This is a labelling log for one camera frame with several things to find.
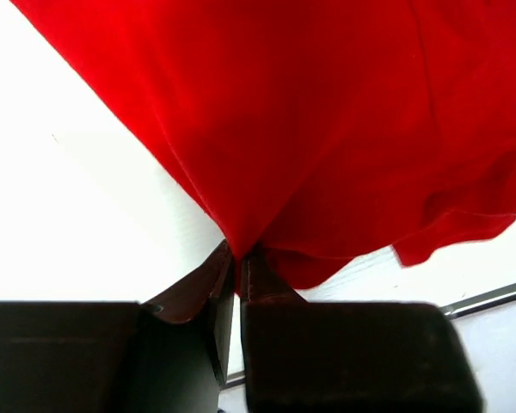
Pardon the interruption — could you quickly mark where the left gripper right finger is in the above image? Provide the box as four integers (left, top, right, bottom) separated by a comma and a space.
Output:
240, 253, 483, 412

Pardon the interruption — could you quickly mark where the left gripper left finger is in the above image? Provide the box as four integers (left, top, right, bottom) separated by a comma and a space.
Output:
0, 243, 234, 412

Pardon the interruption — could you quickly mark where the red t shirt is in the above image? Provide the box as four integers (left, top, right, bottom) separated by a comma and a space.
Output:
16, 1, 516, 289

